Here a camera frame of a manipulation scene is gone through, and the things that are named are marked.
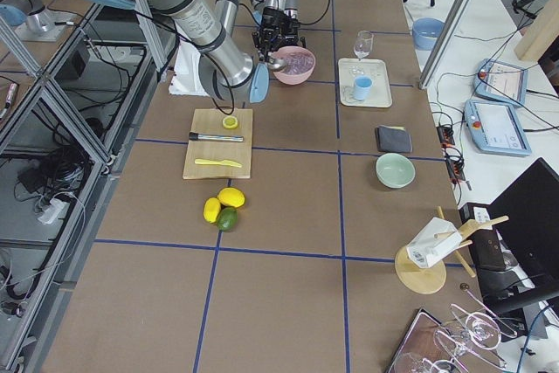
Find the grey yellow sponge cloth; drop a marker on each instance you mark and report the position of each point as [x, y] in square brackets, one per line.
[391, 139]

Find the clear ice cubes pile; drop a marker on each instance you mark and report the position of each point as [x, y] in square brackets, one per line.
[299, 62]

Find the blue cup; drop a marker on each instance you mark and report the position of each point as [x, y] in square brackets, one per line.
[362, 87]

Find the white carton on stand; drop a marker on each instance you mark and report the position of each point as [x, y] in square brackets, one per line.
[434, 242]

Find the wooden cutting board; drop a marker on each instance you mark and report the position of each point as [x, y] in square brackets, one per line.
[209, 121]

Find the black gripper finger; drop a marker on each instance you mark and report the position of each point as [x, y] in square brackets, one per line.
[267, 48]
[256, 41]

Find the teach pendant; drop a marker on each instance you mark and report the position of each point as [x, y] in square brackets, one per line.
[495, 128]
[499, 81]

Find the steel muddler black cap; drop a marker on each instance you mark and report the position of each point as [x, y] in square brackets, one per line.
[198, 137]

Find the green bowl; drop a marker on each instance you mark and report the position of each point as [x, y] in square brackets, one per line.
[394, 170]

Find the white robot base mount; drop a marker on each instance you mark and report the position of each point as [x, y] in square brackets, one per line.
[186, 79]

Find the yellow plastic knife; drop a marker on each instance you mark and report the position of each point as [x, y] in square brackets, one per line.
[224, 162]

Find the white power strip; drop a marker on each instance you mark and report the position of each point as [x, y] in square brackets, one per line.
[51, 212]

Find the cream bear tray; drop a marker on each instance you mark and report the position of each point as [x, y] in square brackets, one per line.
[380, 94]

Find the wooden cup tree stand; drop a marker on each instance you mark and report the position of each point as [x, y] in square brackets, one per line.
[431, 280]

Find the black monitor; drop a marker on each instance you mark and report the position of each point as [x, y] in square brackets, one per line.
[531, 234]

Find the aluminium frame post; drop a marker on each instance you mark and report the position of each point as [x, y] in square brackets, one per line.
[437, 54]

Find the pink bowl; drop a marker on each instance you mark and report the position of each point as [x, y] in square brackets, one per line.
[293, 79]

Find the blue bowl on side table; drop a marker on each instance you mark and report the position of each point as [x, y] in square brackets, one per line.
[425, 32]

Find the stainless steel ice scoop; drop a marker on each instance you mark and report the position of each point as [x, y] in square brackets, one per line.
[276, 62]

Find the hanging wine glasses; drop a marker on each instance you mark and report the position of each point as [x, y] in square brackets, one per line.
[471, 336]

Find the green lime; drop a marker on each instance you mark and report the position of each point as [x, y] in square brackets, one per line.
[227, 219]

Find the far teach pendant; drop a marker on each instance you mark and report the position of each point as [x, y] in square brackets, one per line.
[499, 81]

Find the whole yellow lemon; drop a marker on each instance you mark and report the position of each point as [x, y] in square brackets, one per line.
[231, 197]

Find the lemon half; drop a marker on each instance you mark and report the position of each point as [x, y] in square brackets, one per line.
[230, 122]

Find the near teach pendant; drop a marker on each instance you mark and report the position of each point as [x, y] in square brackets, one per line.
[495, 128]

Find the clear wine glass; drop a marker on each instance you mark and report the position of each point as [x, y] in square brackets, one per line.
[363, 44]

